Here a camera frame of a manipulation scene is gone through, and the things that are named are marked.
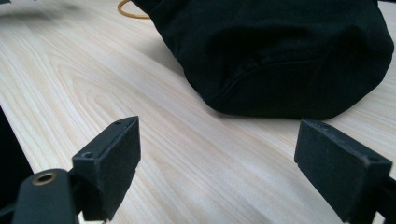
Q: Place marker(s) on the yellow rubber band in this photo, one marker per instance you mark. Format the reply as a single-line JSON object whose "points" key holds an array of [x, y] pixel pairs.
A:
{"points": [[124, 11]]}

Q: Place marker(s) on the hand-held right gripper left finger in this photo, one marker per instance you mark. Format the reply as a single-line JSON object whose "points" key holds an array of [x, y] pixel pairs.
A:
{"points": [[107, 168]]}

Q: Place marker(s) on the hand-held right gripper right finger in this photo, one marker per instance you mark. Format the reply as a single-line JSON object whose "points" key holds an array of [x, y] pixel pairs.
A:
{"points": [[336, 168]]}

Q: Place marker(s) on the black cloth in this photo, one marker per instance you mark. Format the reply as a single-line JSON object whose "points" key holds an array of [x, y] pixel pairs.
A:
{"points": [[274, 56]]}

